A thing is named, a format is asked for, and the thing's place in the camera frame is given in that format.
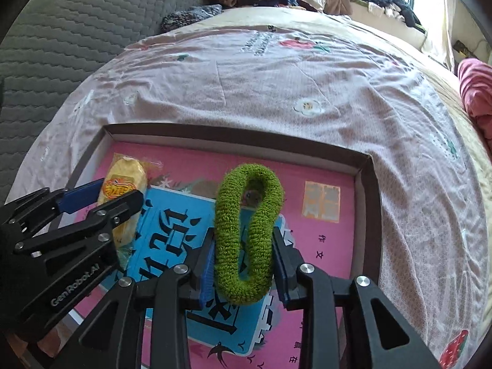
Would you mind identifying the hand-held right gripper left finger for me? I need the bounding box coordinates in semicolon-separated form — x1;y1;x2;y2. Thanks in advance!
50;228;216;369

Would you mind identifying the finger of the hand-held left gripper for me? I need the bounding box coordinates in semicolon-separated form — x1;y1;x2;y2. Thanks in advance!
15;189;145;259
3;179;107;236

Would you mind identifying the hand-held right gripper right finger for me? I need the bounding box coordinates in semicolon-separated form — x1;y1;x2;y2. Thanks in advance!
271;227;442;369

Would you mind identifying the yellow snack packet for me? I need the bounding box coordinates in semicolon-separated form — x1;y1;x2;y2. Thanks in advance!
96;153;164;270

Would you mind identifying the green fuzzy hair scrunchie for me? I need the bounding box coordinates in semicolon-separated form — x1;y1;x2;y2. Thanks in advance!
214;164;285;307

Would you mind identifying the shallow box with pink bottom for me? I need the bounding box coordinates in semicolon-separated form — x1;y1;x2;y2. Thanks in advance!
58;124;383;369

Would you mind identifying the grey quilted sofa cover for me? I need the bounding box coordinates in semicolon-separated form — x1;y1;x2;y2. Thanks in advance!
0;0;204;204

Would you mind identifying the dark patterned cloth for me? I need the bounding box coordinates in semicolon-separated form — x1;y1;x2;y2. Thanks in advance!
161;4;224;33

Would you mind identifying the pink blanket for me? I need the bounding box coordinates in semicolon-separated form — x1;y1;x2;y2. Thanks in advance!
457;58;492;141

